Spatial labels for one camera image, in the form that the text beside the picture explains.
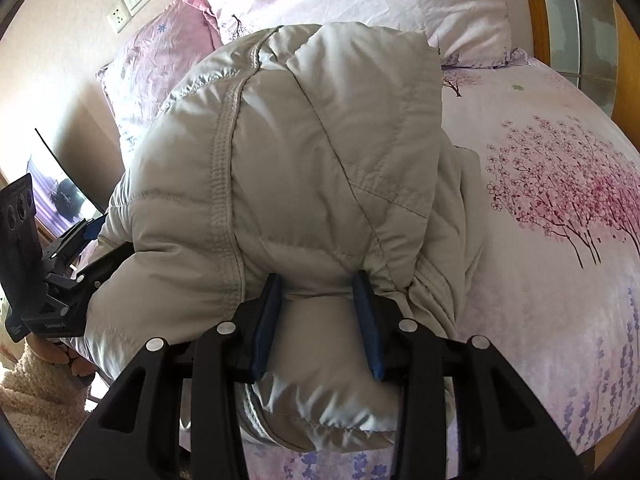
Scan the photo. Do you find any beige puffer jacket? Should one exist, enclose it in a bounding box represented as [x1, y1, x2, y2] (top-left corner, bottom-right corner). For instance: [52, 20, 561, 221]
[82, 22, 488, 453]

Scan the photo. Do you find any wooden headboard with glass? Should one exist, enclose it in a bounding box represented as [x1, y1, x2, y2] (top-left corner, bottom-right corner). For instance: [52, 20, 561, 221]
[517, 0, 640, 121]

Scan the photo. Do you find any person's left hand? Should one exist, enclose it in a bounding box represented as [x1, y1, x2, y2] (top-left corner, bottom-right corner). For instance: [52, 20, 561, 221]
[30, 337, 97, 382]

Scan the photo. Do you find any white wall power socket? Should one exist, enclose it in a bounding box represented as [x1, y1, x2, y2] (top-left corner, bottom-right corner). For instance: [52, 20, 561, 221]
[106, 2, 132, 33]

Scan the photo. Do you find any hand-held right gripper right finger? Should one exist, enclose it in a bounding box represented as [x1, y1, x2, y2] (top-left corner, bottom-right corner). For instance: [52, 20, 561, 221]
[352, 269, 586, 480]

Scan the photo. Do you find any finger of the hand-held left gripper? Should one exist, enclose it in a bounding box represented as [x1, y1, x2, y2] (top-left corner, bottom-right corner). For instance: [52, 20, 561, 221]
[47, 216, 109, 267]
[74, 241, 134, 292]

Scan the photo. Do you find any person's left forearm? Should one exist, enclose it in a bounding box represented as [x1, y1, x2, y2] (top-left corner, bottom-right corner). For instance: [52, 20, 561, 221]
[0, 345, 108, 441]

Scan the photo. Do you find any flat screen television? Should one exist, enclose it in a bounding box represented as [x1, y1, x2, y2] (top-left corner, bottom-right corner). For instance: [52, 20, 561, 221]
[27, 129, 108, 241]

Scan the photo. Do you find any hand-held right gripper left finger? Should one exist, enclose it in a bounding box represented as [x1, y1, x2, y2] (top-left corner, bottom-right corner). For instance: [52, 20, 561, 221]
[55, 272, 284, 480]

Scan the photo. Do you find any floral tree print duvet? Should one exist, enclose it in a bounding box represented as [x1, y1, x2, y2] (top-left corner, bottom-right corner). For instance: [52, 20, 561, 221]
[185, 47, 640, 480]

